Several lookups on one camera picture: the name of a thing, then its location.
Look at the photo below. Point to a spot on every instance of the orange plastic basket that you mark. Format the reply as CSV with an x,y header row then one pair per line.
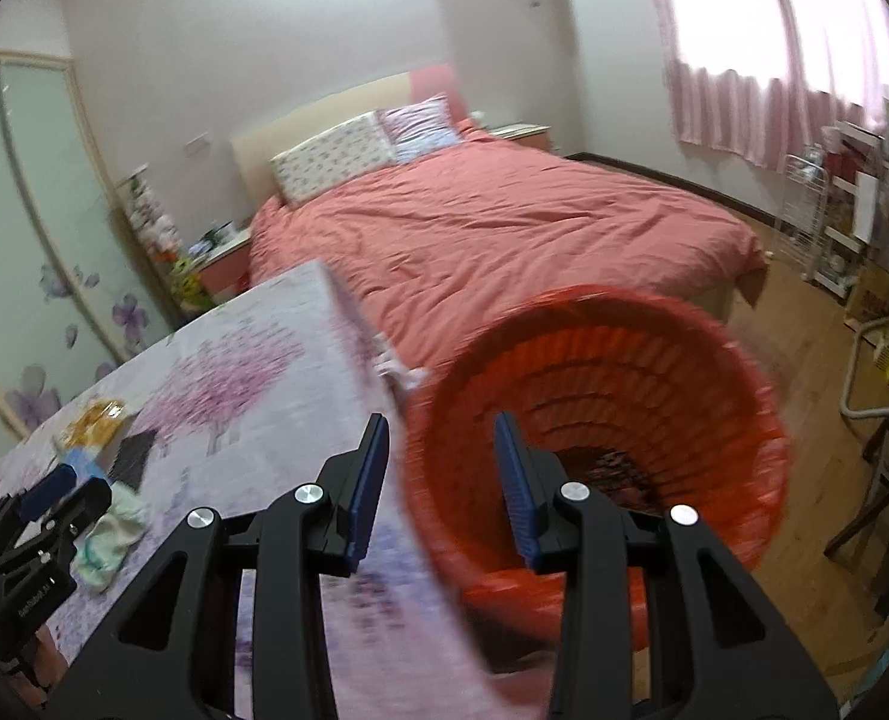
x,y
639,405

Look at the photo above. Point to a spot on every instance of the dark wooden chair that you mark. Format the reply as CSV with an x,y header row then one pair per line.
x,y
887,510

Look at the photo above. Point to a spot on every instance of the blue packet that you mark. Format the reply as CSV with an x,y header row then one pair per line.
x,y
84,463

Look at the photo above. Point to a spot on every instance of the bed with pink duvet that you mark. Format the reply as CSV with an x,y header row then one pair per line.
x,y
504,240

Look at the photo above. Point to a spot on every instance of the black square pad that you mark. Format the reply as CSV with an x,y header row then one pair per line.
x,y
130,461

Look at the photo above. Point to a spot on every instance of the red plastic bag liner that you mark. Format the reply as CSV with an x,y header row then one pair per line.
x,y
444,510

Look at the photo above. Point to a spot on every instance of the striped pink pillow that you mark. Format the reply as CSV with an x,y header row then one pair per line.
x,y
418,127

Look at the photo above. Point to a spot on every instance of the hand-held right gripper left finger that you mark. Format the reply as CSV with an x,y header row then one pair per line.
x,y
365,502

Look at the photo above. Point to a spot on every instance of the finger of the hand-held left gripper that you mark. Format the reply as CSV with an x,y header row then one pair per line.
x,y
80,514
46,491

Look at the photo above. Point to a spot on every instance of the yellow green plush toy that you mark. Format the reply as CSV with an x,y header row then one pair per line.
x,y
189,285

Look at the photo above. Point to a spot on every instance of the pink curtain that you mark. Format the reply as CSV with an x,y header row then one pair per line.
x,y
752,37

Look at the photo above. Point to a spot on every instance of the brown paper bag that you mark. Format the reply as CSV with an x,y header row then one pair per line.
x,y
876,304

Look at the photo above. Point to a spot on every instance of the white wall socket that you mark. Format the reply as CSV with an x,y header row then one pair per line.
x,y
198,142

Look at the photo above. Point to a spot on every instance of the pink white nightstand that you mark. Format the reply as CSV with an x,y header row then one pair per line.
x,y
523,139
223,270

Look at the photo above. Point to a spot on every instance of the white tube frame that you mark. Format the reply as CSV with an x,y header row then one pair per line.
x,y
853,390

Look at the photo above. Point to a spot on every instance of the flower print glass wardrobe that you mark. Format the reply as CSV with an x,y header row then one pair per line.
x,y
39,240

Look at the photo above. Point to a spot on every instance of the white shelf trolley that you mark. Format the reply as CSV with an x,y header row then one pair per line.
x,y
849,225

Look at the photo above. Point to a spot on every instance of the floral printed tablecloth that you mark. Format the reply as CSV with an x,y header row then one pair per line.
x,y
264,390

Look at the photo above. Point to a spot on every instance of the floral white pillow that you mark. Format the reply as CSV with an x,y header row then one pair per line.
x,y
332,157

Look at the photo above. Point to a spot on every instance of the yellow snack wrapper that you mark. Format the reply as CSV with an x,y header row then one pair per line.
x,y
93,424

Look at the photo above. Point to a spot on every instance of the beige pink headboard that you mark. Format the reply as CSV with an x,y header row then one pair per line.
x,y
317,109

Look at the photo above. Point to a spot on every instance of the green white sock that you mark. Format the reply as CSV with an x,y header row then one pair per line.
x,y
110,540

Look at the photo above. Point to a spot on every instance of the hanging plush toys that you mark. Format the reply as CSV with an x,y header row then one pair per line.
x,y
148,214

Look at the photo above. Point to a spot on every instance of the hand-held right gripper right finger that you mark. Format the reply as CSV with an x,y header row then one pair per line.
x,y
518,495

